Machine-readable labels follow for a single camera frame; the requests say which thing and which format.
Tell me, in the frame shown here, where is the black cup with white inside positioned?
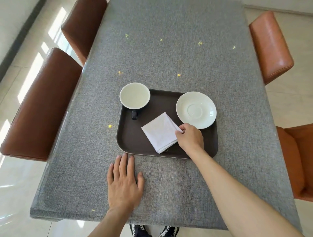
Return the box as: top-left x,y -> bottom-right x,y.
119,83 -> 151,120

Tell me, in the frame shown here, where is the person's black white left shoe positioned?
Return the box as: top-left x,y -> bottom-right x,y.
129,224 -> 148,237

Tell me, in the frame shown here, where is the person's black white right shoe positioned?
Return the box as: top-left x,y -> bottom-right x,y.
158,226 -> 180,237

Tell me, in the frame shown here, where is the white saucer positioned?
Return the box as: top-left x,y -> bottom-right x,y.
176,91 -> 217,129

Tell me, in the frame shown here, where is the person's right forearm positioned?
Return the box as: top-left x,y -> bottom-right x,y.
189,148 -> 305,237

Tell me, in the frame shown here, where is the person's left forearm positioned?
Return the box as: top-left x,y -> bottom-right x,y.
88,206 -> 134,237

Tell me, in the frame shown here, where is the dark brown serving tray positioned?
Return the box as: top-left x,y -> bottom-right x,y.
116,89 -> 219,160

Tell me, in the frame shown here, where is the person's left hand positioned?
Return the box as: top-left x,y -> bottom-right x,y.
107,153 -> 145,213

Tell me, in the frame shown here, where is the person's right hand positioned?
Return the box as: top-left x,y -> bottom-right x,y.
175,123 -> 204,157

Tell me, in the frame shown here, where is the dark brown leather chair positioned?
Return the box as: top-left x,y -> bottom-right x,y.
61,0 -> 108,66
0,47 -> 83,162

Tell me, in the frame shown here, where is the grey tablecloth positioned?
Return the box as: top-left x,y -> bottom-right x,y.
30,0 -> 303,231

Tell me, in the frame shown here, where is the person's black white shoe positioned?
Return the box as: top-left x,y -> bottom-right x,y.
158,226 -> 180,237
129,224 -> 148,237

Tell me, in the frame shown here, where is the white napkin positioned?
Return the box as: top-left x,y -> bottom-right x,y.
141,112 -> 183,154

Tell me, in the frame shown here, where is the orange leather chair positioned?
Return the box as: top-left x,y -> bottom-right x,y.
276,124 -> 313,203
249,11 -> 295,85

